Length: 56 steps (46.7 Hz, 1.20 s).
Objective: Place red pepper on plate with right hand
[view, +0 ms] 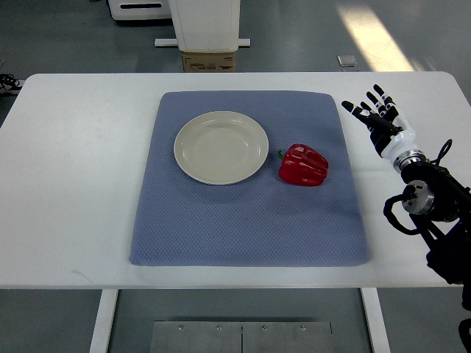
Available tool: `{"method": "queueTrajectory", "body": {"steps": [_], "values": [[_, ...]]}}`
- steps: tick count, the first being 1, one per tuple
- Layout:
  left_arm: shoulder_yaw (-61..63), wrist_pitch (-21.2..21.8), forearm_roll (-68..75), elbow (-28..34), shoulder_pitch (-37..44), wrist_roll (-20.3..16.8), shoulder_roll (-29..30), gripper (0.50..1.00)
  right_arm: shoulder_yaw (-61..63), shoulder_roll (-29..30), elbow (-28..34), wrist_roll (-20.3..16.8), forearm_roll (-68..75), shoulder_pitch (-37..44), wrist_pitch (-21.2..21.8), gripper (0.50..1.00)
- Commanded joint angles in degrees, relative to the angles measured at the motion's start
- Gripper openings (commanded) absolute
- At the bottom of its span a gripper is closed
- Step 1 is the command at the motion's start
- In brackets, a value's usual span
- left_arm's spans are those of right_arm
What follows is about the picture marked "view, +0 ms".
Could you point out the red bell pepper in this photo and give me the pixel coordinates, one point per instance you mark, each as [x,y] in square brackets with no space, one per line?
[303,166]

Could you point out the white machine column base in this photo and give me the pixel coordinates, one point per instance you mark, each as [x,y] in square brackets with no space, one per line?
[205,26]

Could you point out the white left table leg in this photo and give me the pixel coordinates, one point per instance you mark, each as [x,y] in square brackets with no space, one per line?
[104,321]

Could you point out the white table leg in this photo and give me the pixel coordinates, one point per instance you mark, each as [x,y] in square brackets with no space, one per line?
[104,321]
[374,319]

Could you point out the cream round plate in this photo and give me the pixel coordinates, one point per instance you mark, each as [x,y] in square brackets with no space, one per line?
[221,147]

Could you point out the blue textured mat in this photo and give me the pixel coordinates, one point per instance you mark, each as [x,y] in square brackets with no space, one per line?
[261,221]

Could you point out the white right table leg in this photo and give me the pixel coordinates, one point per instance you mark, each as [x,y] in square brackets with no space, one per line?
[374,319]

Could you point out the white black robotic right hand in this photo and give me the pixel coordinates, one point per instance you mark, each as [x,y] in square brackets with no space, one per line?
[388,127]

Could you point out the white cabinet with slot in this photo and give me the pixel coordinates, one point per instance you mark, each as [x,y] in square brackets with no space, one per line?
[122,10]

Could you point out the brown cardboard box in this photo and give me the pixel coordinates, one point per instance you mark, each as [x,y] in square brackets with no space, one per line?
[211,62]

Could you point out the grey floor socket plate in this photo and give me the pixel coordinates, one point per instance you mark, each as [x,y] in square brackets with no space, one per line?
[347,61]

